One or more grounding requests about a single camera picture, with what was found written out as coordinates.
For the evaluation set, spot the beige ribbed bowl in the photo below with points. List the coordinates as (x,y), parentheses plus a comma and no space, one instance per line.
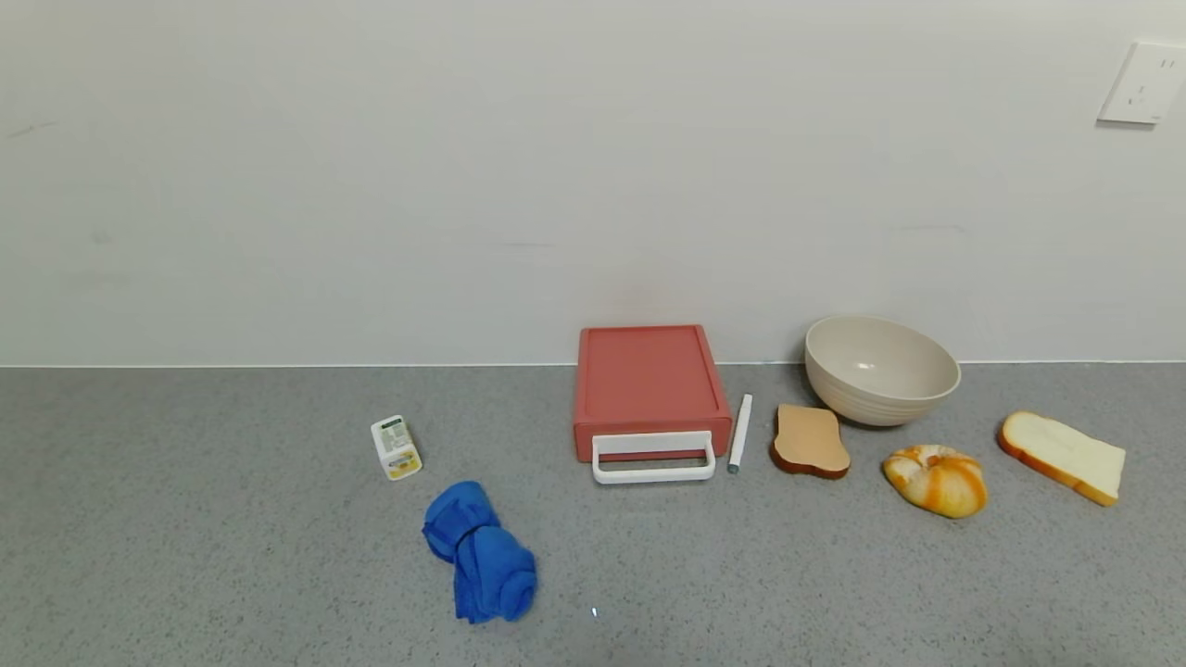
(880,371)

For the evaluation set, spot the white bread slice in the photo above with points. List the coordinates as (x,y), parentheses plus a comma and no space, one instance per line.
(1064,454)

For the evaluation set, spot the white wall socket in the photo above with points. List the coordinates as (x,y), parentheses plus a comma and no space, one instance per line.
(1142,83)

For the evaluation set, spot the red drawer case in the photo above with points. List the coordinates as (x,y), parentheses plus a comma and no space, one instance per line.
(646,375)

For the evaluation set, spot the blue rolled cloth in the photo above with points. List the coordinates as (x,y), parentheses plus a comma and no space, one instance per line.
(482,556)

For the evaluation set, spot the orange swirl bun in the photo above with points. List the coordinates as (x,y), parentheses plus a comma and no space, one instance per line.
(938,480)

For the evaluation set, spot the white marker pen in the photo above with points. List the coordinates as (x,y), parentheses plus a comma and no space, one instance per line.
(741,432)

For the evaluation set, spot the small white carton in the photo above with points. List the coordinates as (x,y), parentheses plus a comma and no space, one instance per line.
(396,447)

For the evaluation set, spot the brown toast slice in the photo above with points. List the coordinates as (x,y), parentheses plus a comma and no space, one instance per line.
(809,440)

